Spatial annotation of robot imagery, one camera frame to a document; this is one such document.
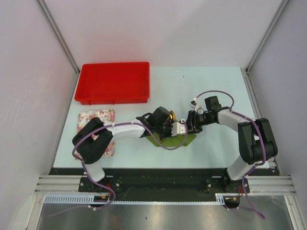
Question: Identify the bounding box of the iridescent rainbow spoon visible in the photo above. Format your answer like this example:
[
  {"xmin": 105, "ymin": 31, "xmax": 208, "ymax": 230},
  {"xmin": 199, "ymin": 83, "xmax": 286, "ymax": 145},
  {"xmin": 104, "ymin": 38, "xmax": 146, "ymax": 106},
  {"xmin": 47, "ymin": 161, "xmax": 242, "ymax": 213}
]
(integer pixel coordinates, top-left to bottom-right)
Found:
[{"xmin": 168, "ymin": 110, "xmax": 176, "ymax": 121}]

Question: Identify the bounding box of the green paper napkin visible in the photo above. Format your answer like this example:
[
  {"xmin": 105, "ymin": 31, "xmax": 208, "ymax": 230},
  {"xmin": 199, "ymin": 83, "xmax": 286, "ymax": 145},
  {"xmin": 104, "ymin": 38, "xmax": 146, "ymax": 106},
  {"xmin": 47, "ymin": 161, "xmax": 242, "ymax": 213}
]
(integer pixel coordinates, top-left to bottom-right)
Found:
[{"xmin": 146, "ymin": 133, "xmax": 197, "ymax": 148}]

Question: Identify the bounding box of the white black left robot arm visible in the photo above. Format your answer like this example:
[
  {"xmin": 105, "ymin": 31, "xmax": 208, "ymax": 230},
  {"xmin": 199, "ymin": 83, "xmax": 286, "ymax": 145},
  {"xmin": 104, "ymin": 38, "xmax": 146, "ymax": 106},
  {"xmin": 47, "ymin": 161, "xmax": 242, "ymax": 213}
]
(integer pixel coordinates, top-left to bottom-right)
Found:
[{"xmin": 72, "ymin": 106, "xmax": 180, "ymax": 192}]

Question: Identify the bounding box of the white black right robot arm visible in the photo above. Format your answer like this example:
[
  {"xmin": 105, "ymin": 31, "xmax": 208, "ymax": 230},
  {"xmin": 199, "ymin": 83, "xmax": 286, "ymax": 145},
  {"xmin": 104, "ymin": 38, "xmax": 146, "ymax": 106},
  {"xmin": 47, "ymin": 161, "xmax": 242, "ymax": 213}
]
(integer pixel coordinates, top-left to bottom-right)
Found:
[{"xmin": 186, "ymin": 96, "xmax": 278, "ymax": 192}]

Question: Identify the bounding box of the red plastic bin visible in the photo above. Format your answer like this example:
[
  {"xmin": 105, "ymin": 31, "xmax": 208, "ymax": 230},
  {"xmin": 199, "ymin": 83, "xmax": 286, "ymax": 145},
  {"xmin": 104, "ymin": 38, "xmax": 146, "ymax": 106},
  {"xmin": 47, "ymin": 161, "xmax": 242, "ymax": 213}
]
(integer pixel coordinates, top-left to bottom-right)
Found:
[{"xmin": 74, "ymin": 62, "xmax": 150, "ymax": 105}]

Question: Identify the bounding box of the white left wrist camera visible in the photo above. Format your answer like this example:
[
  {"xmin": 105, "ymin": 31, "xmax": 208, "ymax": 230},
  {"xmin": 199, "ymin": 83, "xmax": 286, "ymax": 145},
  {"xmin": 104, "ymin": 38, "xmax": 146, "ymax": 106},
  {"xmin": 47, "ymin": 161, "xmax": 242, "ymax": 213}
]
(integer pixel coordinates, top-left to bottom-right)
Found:
[{"xmin": 171, "ymin": 119, "xmax": 187, "ymax": 137}]

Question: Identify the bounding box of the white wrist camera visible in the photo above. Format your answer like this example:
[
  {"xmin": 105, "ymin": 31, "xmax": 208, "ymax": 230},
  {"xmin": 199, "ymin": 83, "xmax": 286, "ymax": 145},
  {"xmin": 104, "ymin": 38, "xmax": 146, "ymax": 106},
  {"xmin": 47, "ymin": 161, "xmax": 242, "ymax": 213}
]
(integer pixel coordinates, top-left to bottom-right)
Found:
[
  {"xmin": 190, "ymin": 97, "xmax": 201, "ymax": 111},
  {"xmin": 171, "ymin": 119, "xmax": 187, "ymax": 137}
]

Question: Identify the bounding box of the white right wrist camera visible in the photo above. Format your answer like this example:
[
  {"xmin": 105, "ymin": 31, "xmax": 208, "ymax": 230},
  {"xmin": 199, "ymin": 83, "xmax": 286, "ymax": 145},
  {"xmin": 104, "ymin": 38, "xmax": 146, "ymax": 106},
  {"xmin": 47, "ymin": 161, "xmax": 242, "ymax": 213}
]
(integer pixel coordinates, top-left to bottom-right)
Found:
[{"xmin": 190, "ymin": 97, "xmax": 201, "ymax": 111}]

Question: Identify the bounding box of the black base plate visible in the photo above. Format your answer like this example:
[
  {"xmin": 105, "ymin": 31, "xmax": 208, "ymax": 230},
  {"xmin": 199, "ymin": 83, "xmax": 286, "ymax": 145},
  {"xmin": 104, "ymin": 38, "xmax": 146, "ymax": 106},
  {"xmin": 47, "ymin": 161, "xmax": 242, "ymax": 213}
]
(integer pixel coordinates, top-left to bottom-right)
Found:
[{"xmin": 47, "ymin": 167, "xmax": 251, "ymax": 209}]

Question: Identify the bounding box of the aluminium frame rail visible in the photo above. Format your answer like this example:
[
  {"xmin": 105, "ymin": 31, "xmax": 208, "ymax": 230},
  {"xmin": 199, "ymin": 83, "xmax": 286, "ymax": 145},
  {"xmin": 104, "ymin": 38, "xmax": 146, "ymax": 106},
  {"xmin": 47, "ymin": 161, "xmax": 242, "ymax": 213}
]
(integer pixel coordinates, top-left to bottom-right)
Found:
[{"xmin": 241, "ymin": 68, "xmax": 307, "ymax": 230}]

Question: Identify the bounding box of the white slotted cable duct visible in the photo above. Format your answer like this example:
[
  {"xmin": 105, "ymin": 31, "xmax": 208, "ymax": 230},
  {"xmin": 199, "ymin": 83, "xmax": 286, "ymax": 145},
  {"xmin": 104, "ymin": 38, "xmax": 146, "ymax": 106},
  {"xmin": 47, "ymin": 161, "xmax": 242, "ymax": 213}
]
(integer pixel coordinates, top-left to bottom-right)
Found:
[{"xmin": 44, "ymin": 195, "xmax": 224, "ymax": 205}]

